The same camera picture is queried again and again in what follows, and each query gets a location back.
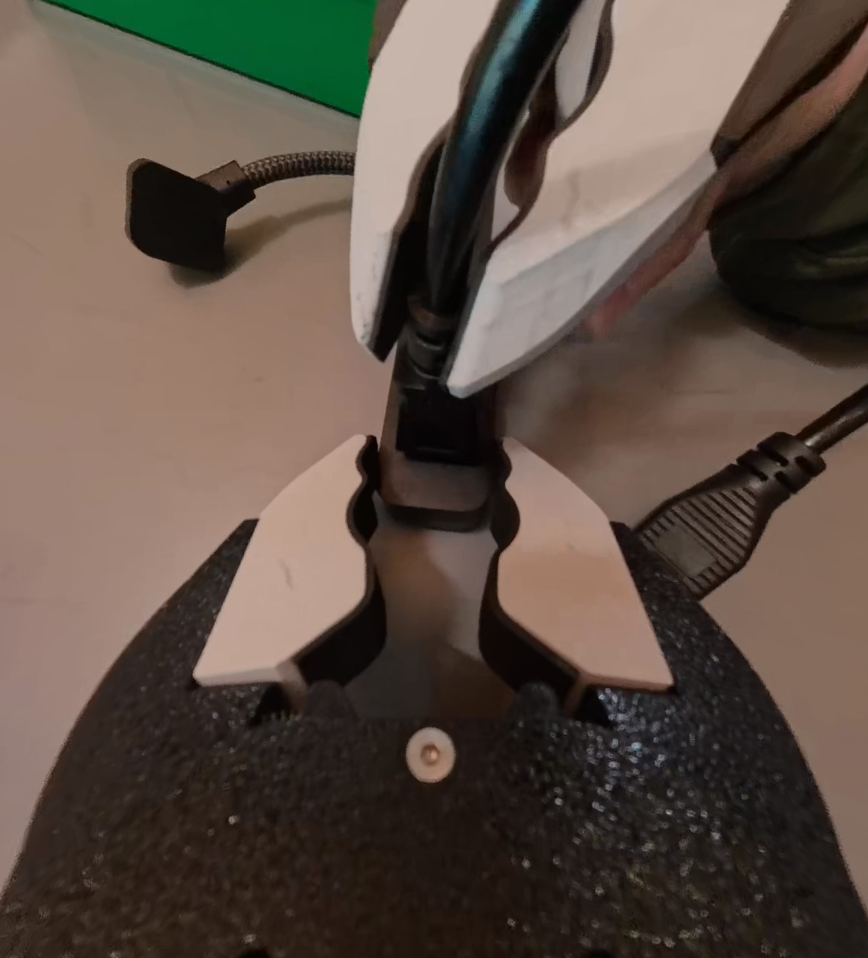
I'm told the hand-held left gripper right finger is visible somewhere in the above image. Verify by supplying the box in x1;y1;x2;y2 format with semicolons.
479;438;676;712

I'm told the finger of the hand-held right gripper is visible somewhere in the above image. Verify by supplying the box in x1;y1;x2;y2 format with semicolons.
348;0;496;362
443;0;792;399

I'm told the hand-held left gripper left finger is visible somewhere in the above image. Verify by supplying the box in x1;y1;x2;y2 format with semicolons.
193;434;390;705

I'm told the black power cord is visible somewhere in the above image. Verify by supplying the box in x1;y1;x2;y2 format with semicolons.
396;0;868;601

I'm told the green plastic bin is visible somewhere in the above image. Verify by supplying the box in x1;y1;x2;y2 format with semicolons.
35;0;376;118

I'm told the dark grey power strip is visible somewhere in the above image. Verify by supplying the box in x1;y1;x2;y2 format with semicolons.
376;373;515;534

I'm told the person's right forearm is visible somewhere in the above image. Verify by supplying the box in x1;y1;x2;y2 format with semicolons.
707;0;868;335

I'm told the person's right hand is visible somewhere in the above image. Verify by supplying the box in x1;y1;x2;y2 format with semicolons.
589;174;736;341

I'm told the black flat plug braided cable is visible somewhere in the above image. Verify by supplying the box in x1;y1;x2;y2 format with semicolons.
125;150;361;273

